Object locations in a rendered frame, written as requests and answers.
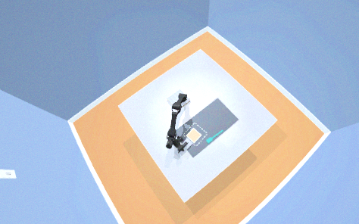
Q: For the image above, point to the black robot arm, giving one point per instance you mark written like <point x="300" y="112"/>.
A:
<point x="172" y="131"/>

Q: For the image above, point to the cream square tile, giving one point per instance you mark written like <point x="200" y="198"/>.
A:
<point x="193" y="135"/>

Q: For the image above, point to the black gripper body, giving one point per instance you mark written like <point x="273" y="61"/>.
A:
<point x="178" y="146"/>

